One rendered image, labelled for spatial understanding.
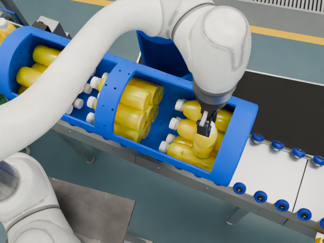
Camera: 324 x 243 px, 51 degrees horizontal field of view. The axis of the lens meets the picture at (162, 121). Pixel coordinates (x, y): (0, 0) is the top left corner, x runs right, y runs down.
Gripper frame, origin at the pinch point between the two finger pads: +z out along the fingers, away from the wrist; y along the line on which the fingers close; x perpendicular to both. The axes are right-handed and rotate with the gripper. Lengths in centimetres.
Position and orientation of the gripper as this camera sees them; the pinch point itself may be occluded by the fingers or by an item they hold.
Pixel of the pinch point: (208, 123)
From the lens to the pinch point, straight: 90.8
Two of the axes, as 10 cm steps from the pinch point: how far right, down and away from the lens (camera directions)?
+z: 0.7, 3.8, 9.2
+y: 4.0, -8.6, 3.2
